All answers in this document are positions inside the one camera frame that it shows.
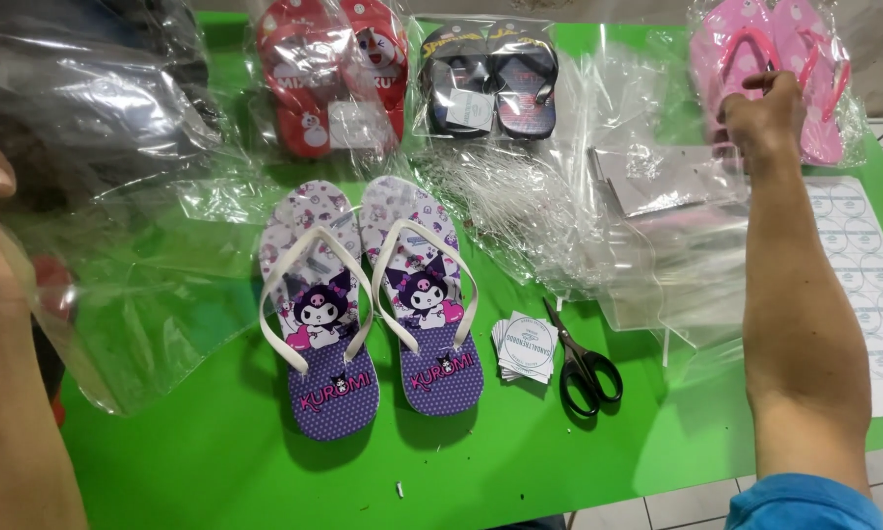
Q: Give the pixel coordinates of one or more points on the person's right hand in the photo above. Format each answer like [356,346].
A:
[769,118]

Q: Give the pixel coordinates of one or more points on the person's right fingers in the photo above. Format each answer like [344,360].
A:
[765,79]

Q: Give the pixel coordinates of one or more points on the large clear plastic bag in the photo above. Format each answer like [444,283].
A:
[154,294]

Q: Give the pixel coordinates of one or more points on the pink heart flip-flop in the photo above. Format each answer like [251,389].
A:
[817,73]
[736,44]

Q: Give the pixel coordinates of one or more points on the clear bag of pink flip-flops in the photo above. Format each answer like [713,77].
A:
[857,125]

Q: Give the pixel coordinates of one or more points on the grey card sheets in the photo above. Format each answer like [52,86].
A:
[669,180]

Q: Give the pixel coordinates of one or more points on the pile of clear plastic bags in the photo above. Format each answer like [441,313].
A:
[669,257]

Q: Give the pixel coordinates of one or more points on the white round sticker sheet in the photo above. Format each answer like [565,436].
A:
[864,265]

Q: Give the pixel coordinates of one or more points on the dark printed flip-flop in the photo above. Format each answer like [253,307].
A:
[452,73]
[526,88]

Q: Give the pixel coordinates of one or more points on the clear bag of dark flip-flops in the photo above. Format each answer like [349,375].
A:
[485,26]

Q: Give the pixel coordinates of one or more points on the bundle of clear tag fasteners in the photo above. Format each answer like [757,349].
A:
[500,199]

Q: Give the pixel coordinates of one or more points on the black scissors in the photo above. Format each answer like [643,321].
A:
[575,361]

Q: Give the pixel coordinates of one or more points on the stack of white label cards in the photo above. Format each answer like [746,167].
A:
[527,346]

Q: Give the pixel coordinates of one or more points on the red cartoon flip-flop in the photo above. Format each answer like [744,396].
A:
[298,88]
[379,51]

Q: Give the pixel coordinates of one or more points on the purple cartoon flip-flop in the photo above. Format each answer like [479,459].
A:
[323,346]
[430,324]

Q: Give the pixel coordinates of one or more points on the blue shirt sleeve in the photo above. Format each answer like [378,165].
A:
[802,508]

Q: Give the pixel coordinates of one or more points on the clear bag of red flip-flops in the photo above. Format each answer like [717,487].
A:
[264,140]

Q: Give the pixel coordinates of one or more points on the bag of dark items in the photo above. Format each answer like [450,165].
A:
[95,96]

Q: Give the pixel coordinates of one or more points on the red plastic item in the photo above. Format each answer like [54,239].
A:
[52,283]

